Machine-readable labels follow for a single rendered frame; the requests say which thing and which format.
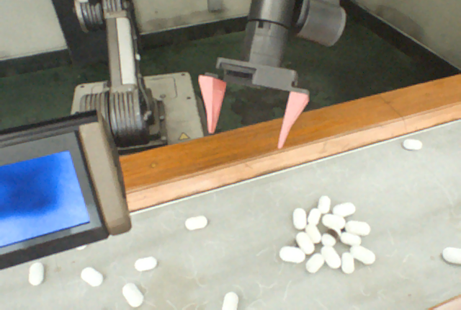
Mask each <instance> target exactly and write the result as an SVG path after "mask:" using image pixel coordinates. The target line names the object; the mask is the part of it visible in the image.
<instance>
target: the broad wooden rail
mask: <svg viewBox="0 0 461 310"><path fill-rule="evenodd" d="M284 119H285V117H283V118H278V119H274V120H269V121H266V122H263V123H257V124H253V125H248V126H244V127H241V128H236V129H233V130H227V131H224V132H221V133H216V134H214V135H211V136H203V137H200V138H195V139H192V140H188V141H182V142H179V143H174V144H171V145H168V146H162V147H159V148H156V149H150V150H147V151H142V152H138V153H135V154H130V155H126V156H121V157H120V162H121V166H122V172H123V176H124V180H125V188H126V193H127V202H128V206H129V211H130V213H133V212H136V211H140V210H142V211H143V210H146V209H149V208H153V207H156V206H159V205H163V204H167V203H171V202H174V201H177V200H181V199H184V198H188V197H192V196H194V195H199V194H202V193H205V192H209V191H212V190H216V189H220V188H222V187H227V186H230V185H234V184H237V183H240V182H245V181H247V180H252V179H255V178H258V177H263V176H266V175H269V174H274V173H276V172H279V171H281V170H284V169H289V168H291V167H296V166H299V165H301V164H306V163H309V162H312V161H317V160H319V159H324V158H327V157H330V156H334V155H337V154H342V153H344V152H348V151H352V150H355V149H359V148H362V147H365V146H370V145H372V144H376V143H380V142H383V141H387V140H390V139H393V138H397V137H400V136H404V135H407V134H410V133H415V132H418V131H420V130H425V129H428V128H433V127H435V126H438V125H443V124H445V123H453V122H455V121H458V120H461V74H459V75H456V76H451V77H448V78H445V79H440V80H436V81H431V82H427V83H424V84H419V85H416V86H412V87H407V88H406V87H404V88H401V89H395V90H392V91H389V92H383V93H381V94H376V95H372V96H368V97H363V98H360V99H355V100H352V101H348V102H343V103H340V104H336V105H331V106H328V107H322V108H319V109H316V110H311V111H307V112H302V113H300V114H299V116H298V117H297V119H296V120H295V122H294V123H293V124H292V126H291V128H290V131H289V133H288V134H287V137H286V139H285V142H284V144H283V146H282V148H278V146H279V139H280V135H281V131H282V126H283V122H284Z"/></svg>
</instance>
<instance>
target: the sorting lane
mask: <svg viewBox="0 0 461 310"><path fill-rule="evenodd" d="M406 139H413V140H419V141H420V142H421V143H422V146H421V148H420V149H418V150H415V149H406V148H405V147H404V146H403V142H404V141H405V140H406ZM323 196H326V197H328V198H329V199H330V201H331V203H330V208H329V212H328V213H327V214H331V215H334V214H333V209H334V207H336V206H337V205H339V204H342V203H345V202H350V203H353V204H354V206H355V212H354V213H353V214H352V215H350V216H345V217H343V218H344V219H345V221H346V223H347V222H348V221H362V222H366V223H368V224H369V226H370V233H368V235H366V236H362V235H358V236H360V238H361V240H362V243H361V244H360V245H361V246H362V247H364V248H365V249H368V250H370V251H372V252H373V253H374V255H375V261H374V262H373V263H372V264H365V263H363V262H362V261H360V260H358V259H355V258H353V263H354V271H353V272H352V273H349V274H348V273H345V272H344V271H343V270H342V269H341V264H340V265H339V266H338V267H337V268H332V267H330V266H329V265H328V263H327V261H326V260H324V263H323V265H322V266H321V267H320V268H319V269H318V271H316V272H314V273H310V272H308V269H307V267H306V264H307V262H308V261H309V260H310V259H311V258H312V257H313V255H315V254H321V250H322V249H323V247H325V246H324V245H323V243H322V236H323V235H324V233H325V232H326V230H327V229H328V228H329V227H327V226H324V224H323V217H324V216H325V215H327V214H321V217H320V218H319V222H318V224H317V225H316V227H317V229H318V231H319V233H320V235H321V241H320V242H319V243H317V244H314V243H313V245H314V251H313V253H312V254H305V259H304V261H303V262H301V263H295V262H286V261H283V260H282V259H281V258H280V254H279V253H280V250H281V249H282V248H283V247H294V248H298V249H300V247H299V245H298V243H297V240H296V238H297V235H298V234H299V233H302V232H303V233H306V231H305V228H306V227H305V228H304V229H302V230H299V229H296V228H295V226H294V220H293V213H294V211H295V210H296V209H298V208H301V209H303V210H304V211H305V213H306V220H307V225H308V224H309V223H308V217H309V215H310V212H311V211H312V210H313V209H318V204H319V200H320V198H321V197H323ZM198 216H204V217H205V218H206V219H207V225H206V226H205V227H204V228H201V229H195V230H189V229H188V228H187V227H186V225H185V223H186V221H187V219H188V218H194V217H198ZM130 217H131V221H132V228H131V230H130V231H129V232H126V233H124V234H119V235H117V236H111V235H109V237H108V239H105V240H102V241H100V242H95V243H92V244H88V245H86V247H85V248H84V249H82V250H79V249H72V250H69V251H66V252H62V253H59V254H55V255H52V256H49V257H45V258H42V259H39V260H35V261H32V262H28V263H25V264H23V265H19V266H16V267H10V268H7V269H4V270H0V310H222V307H223V301H224V297H225V295H226V293H228V292H234V293H235V294H236V295H237V297H238V303H237V308H236V310H427V309H430V308H431V307H433V306H436V305H438V304H441V303H443V302H445V301H448V300H450V299H452V298H454V297H456V296H459V295H461V264H457V263H452V262H448V261H446V260H445V259H444V257H443V251H444V249H446V248H448V247H453V248H458V249H461V120H458V121H455V122H453V123H445V124H443V125H438V126H435V127H433V128H428V129H425V130H420V131H418V132H415V133H410V134H407V135H404V136H400V137H397V138H393V139H390V140H387V141H383V142H380V143H376V144H372V145H370V146H365V147H362V148H359V149H355V150H352V151H348V152H344V153H342V154H337V155H334V156H330V157H327V158H324V159H319V160H317V161H312V162H309V163H306V164H301V165H299V166H296V167H291V168H289V169H284V170H281V171H279V172H276V173H274V174H269V175H266V176H263V177H258V178H255V179H252V180H247V181H245V182H240V183H237V184H234V185H230V186H227V187H222V188H220V189H216V190H212V191H209V192H205V193H202V194H199V195H194V196H192V197H188V198H184V199H181V200H177V201H174V202H171V203H167V204H163V205H159V206H156V207H153V208H149V209H146V210H143V211H142V210H140V211H136V212H133V213H130ZM307 225H306V226H307ZM144 257H155V258H156V261H157V263H156V266H155V267H154V268H153V269H149V270H143V271H139V270H136V268H135V262H136V260H138V259H140V258H144ZM341 262H342V261H341ZM35 263H41V264H42V265H43V267H44V276H43V280H42V282H41V283H40V284H38V285H32V284H31V283H30V282H29V271H30V267H31V266H32V265H33V264H35ZM88 267H92V268H94V269H95V270H96V271H97V272H98V273H100V274H101V275H102V277H103V282H102V284H101V285H99V286H97V287H94V286H92V285H90V284H89V283H87V282H86V281H84V280H83V279H82V277H81V274H82V272H83V270H84V269H86V268H88ZM128 283H133V284H135V285H136V287H137V288H138V290H139V291H140V292H141V293H142V295H143V302H142V304H141V305H140V306H137V307H132V306H131V305H130V304H129V303H128V302H127V299H126V298H125V297H124V296H123V294H122V290H123V287H124V286H125V285H126V284H128Z"/></svg>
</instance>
